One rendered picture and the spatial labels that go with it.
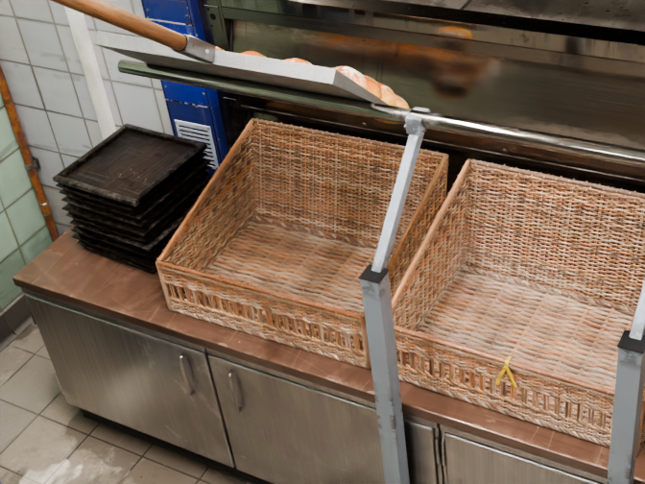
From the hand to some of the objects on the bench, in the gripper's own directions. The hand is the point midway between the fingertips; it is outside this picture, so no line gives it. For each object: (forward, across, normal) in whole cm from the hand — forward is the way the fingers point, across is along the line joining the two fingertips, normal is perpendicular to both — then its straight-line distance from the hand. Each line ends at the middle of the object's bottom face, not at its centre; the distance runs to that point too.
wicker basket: (0, +42, -162) cm, 168 cm away
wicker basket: (+59, +42, -162) cm, 178 cm away
